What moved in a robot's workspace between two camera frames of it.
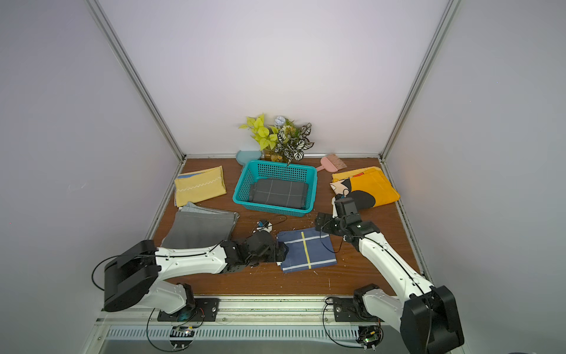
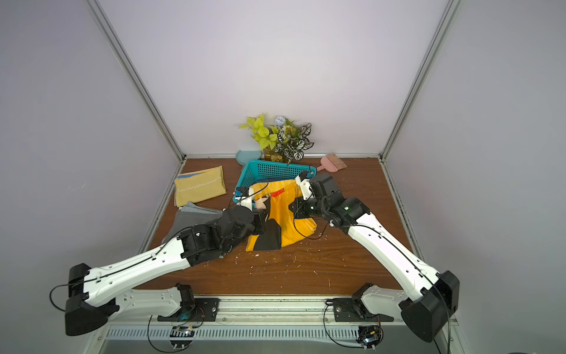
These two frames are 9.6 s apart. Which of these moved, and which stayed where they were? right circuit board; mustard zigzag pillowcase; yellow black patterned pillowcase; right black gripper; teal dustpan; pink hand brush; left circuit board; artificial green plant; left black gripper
Moved: right black gripper; yellow black patterned pillowcase; left black gripper
Stayed: pink hand brush; artificial green plant; teal dustpan; right circuit board; left circuit board; mustard zigzag pillowcase
